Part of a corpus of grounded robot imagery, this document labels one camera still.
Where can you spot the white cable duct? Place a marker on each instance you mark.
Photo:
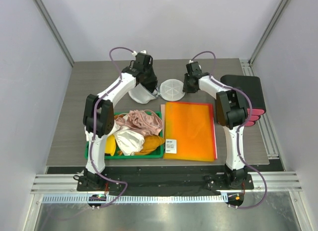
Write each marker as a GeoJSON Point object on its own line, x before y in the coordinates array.
{"type": "Point", "coordinates": [98, 199]}

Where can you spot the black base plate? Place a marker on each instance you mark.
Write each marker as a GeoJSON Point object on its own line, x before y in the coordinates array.
{"type": "Point", "coordinates": [166, 185]}

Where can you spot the white mesh laundry bag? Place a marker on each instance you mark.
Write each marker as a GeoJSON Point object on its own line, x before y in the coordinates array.
{"type": "Point", "coordinates": [169, 90]}

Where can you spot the black lace bra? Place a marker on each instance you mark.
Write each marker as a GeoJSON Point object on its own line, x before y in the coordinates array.
{"type": "Point", "coordinates": [152, 87]}

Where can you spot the mustard yellow bra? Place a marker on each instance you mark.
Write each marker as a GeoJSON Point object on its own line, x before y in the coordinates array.
{"type": "Point", "coordinates": [150, 144]}

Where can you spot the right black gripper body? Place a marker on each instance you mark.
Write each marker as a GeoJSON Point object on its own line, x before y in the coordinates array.
{"type": "Point", "coordinates": [187, 87]}

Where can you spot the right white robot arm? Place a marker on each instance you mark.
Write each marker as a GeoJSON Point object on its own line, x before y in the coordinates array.
{"type": "Point", "coordinates": [231, 114]}

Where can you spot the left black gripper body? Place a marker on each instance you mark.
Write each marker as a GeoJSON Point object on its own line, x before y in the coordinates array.
{"type": "Point", "coordinates": [149, 72]}

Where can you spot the orange plastic folder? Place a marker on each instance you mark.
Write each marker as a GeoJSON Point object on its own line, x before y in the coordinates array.
{"type": "Point", "coordinates": [187, 132]}

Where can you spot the green plastic tray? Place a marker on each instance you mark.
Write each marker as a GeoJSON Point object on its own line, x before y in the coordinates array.
{"type": "Point", "coordinates": [157, 153]}

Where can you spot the white bra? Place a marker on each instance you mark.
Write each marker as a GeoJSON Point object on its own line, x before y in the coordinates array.
{"type": "Point", "coordinates": [129, 140]}

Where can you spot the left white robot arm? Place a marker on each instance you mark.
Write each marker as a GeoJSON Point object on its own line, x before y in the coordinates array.
{"type": "Point", "coordinates": [140, 80]}

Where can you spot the pink satin bra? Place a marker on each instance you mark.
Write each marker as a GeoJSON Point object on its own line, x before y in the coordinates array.
{"type": "Point", "coordinates": [144, 122]}

